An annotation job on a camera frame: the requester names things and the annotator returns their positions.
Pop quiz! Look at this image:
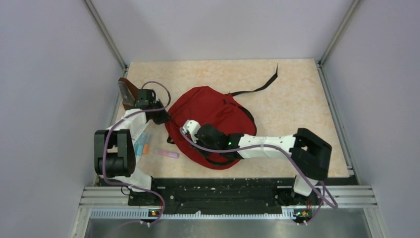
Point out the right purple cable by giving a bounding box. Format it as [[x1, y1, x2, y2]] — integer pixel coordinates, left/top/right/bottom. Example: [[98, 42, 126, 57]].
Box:
[[178, 126, 339, 226]]

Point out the red backpack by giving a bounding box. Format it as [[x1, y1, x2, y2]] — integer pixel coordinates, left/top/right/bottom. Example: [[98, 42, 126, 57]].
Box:
[[164, 86, 257, 170]]

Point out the orange highlighter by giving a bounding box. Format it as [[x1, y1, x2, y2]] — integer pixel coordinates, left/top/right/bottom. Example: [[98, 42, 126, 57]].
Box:
[[142, 144, 150, 155]]

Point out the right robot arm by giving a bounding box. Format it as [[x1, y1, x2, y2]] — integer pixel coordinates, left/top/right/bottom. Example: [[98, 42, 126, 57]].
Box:
[[191, 124, 332, 204]]

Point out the purple cable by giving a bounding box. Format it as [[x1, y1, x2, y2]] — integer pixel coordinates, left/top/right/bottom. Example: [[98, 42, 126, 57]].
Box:
[[102, 81, 172, 227], [178, 126, 339, 226]]

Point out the pink highlighter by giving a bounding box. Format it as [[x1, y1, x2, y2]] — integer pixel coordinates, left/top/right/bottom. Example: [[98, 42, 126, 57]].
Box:
[[154, 149, 179, 158]]

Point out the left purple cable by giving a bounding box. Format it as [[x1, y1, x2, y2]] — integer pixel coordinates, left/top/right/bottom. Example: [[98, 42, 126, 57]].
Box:
[[102, 81, 172, 227]]

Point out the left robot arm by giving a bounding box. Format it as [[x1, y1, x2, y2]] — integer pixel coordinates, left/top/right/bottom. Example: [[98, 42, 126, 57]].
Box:
[[94, 89, 166, 205]]

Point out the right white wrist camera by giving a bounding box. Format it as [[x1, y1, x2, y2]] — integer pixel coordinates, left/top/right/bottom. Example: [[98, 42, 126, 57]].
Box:
[[181, 119, 201, 143]]

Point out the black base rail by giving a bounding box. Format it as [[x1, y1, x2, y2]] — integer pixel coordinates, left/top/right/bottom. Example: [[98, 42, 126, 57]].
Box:
[[126, 177, 324, 216]]

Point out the brown leather case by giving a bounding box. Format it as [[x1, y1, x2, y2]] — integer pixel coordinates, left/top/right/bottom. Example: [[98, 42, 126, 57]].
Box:
[[118, 77, 139, 111]]

